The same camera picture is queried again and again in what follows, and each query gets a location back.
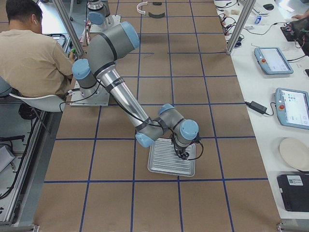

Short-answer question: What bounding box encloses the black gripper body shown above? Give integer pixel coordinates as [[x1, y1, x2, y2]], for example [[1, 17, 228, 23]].
[[174, 144, 189, 160]]

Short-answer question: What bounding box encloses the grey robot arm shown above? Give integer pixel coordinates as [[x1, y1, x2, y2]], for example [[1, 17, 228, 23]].
[[72, 21, 200, 160], [87, 0, 113, 28]]

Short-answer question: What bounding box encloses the ribbed metal tray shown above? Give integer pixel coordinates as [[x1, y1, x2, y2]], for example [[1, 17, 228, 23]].
[[148, 138, 196, 177]]

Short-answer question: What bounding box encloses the black power adapter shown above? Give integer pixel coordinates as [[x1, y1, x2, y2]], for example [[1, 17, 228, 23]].
[[245, 101, 267, 115]]

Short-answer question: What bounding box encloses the beige round plate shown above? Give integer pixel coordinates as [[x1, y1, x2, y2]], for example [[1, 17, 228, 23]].
[[279, 138, 309, 172]]

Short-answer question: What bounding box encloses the black tablet device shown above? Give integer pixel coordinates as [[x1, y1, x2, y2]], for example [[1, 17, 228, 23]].
[[277, 174, 309, 212]]

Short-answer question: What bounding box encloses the near teach pendant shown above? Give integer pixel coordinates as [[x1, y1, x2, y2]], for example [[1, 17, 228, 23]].
[[274, 88, 309, 130]]

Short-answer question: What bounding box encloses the teach pendant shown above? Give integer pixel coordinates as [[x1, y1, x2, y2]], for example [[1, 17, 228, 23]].
[[274, 88, 309, 130], [254, 47, 294, 75]]

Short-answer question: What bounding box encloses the far teach pendant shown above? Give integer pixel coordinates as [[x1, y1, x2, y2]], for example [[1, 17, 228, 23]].
[[254, 47, 294, 75]]

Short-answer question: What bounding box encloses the white chair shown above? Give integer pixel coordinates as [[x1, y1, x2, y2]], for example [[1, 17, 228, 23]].
[[8, 93, 65, 136]]

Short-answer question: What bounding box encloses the olive brake shoe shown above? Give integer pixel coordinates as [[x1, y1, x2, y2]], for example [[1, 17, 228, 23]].
[[148, 12, 165, 19]]

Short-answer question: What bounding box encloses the white curved plastic part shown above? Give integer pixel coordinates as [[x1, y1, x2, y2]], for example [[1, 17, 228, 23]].
[[136, 1, 148, 15]]

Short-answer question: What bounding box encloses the black computer mouse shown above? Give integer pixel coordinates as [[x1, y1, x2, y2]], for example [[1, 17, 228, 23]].
[[263, 3, 274, 11]]

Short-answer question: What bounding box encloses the person in beige shirt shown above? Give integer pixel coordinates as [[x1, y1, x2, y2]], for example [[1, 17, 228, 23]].
[[0, 0, 75, 98]]

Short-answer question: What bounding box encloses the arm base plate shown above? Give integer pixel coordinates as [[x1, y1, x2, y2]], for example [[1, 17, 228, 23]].
[[70, 81, 110, 107], [89, 15, 121, 34]]

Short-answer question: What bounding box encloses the left aluminium frame post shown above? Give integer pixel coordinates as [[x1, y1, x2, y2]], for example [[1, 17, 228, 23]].
[[53, 0, 84, 58]]

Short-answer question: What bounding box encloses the aluminium frame post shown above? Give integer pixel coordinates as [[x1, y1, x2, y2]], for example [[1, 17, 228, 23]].
[[53, 0, 84, 58], [226, 0, 256, 55]]

